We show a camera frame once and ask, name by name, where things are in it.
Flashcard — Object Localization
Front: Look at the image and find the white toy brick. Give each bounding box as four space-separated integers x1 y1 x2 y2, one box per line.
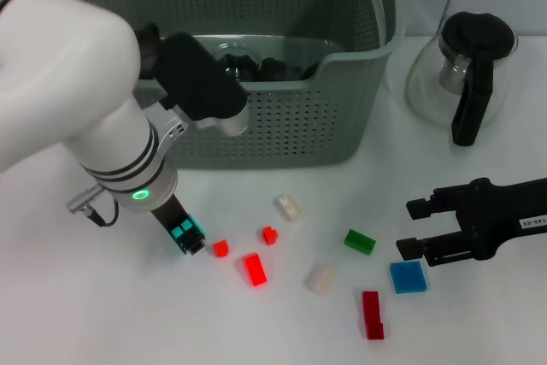
303 262 338 295
275 195 303 222

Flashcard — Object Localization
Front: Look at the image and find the blue square toy brick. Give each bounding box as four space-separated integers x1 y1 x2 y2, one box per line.
390 261 430 295

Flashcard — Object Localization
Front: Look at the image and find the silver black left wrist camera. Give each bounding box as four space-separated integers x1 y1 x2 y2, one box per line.
156 32 250 138

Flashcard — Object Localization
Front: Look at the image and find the glass teapot with black handle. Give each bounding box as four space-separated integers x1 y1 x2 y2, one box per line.
405 11 521 147

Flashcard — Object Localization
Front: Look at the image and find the black round ceramic teapot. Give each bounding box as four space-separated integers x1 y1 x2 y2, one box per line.
134 22 162 79

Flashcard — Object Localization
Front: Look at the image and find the bright red toy brick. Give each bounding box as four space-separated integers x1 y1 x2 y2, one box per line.
242 252 269 287

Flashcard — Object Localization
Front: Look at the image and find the grey perforated storage basket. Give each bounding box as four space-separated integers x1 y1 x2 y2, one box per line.
42 0 407 169

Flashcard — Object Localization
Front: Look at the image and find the green rectangular toy brick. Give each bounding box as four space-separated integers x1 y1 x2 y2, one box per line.
344 228 378 256

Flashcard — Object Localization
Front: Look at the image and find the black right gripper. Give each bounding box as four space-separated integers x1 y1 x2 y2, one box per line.
396 176 547 268

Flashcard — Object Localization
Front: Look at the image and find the teal square toy brick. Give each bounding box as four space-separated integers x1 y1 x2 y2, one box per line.
169 214 208 253

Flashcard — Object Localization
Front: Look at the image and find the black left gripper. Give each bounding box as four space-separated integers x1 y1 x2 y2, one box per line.
149 194 209 257

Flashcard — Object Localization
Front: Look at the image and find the left arm cable with connector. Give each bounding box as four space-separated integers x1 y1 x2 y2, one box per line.
66 184 121 228

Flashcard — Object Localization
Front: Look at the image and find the dark red long toy brick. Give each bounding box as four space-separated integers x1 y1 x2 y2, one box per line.
362 291 385 340

